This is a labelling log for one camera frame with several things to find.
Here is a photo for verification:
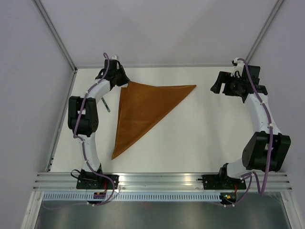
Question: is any white slotted cable duct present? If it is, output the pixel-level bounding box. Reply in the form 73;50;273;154
42;191;221;202

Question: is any orange-brown cloth napkin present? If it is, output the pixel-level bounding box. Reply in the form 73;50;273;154
112;82;196;159

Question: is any green-handled steel knife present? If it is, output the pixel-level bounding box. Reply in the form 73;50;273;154
101;97;111;113

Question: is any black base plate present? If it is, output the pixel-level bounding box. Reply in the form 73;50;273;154
202;175;247;190
76;174;119;190

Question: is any aluminium mounting rail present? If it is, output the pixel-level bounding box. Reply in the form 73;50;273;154
32;172;293;192

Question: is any left aluminium frame post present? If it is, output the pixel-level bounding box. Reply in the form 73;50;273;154
32;0;77;73

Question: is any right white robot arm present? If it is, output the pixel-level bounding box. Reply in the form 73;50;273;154
211;61;291;188

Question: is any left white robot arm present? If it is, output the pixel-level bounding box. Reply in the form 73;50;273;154
68;56;130;189

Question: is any right aluminium frame post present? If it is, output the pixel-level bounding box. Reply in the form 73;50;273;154
245;0;286;63

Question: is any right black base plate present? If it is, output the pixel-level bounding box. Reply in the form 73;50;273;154
202;175;247;190

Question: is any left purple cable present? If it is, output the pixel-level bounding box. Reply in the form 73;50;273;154
42;52;120;210

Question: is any aluminium frame post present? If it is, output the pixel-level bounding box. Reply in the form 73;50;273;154
245;0;286;63
32;0;77;73

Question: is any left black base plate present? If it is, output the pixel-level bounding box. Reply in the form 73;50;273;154
76;174;119;190

